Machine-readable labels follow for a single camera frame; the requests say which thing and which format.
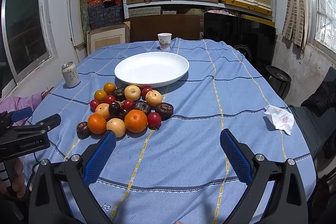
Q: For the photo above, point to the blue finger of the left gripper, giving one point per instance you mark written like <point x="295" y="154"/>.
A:
<point x="21" y="114"/>
<point x="49" y="123"/>

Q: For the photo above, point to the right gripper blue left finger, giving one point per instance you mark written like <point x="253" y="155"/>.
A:
<point x="83" y="170"/>

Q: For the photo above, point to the framed picture cardboard box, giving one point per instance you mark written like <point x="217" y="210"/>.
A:
<point x="107" y="36"/>

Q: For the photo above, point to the crumpled white tissue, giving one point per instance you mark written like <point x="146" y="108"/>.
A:
<point x="280" y="118"/>

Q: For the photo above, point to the dark mangosteen back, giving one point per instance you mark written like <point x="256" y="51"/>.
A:
<point x="119" y="94"/>

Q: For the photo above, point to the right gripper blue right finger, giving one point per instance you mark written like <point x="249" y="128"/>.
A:
<point x="250" y="171"/>

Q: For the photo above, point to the beige curtain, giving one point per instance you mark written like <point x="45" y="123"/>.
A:
<point x="294" y="25"/>

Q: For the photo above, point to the white oval plate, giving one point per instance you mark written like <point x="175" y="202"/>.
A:
<point x="153" y="69"/>

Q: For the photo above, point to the pale yellow pear front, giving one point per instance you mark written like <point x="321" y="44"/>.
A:
<point x="117" y="126"/>

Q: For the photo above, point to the brown wooden board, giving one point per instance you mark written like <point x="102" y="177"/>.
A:
<point x="146" y="28"/>

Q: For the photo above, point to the red cherry tomato back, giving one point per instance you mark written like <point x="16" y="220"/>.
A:
<point x="145" y="90"/>

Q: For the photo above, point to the yellow orange tomato back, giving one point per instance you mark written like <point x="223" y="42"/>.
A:
<point x="109" y="88"/>

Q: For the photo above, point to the right window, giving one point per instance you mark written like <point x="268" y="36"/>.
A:
<point x="322" y="25"/>

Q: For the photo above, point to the yellow orange tomato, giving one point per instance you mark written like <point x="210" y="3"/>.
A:
<point x="109" y="88"/>
<point x="100" y="95"/>

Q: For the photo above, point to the white paper cup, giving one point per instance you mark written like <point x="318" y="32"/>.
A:
<point x="164" y="41"/>

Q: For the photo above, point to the left window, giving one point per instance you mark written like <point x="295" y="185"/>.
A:
<point x="26" y="39"/>

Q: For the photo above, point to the large orange mandarin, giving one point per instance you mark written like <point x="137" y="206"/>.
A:
<point x="96" y="124"/>
<point x="135" y="121"/>

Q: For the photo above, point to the window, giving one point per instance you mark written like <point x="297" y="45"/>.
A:
<point x="322" y="25"/>
<point x="26" y="39"/>

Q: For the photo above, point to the blue checked tablecloth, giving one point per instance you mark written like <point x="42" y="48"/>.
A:
<point x="178" y="172"/>

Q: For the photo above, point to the left human hand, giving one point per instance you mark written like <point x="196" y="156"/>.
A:
<point x="18" y="182"/>

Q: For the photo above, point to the dark purple plum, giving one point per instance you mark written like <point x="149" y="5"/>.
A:
<point x="122" y="113"/>
<point x="114" y="108"/>

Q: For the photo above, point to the yellow orange tomato front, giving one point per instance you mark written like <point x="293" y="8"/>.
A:
<point x="100" y="95"/>

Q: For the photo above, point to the black stool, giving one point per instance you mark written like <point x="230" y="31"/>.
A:
<point x="279" y="80"/>

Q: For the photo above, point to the white beverage can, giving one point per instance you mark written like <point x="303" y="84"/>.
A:
<point x="70" y="74"/>

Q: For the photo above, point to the red cherry tomato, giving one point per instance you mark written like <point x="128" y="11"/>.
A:
<point x="145" y="90"/>
<point x="93" y="105"/>
<point x="128" y="104"/>
<point x="109" y="99"/>
<point x="154" y="120"/>

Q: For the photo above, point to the spotted pale pear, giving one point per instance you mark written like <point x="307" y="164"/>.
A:
<point x="153" y="98"/>

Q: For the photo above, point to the large pale yellow apple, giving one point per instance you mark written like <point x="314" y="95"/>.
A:
<point x="132" y="92"/>

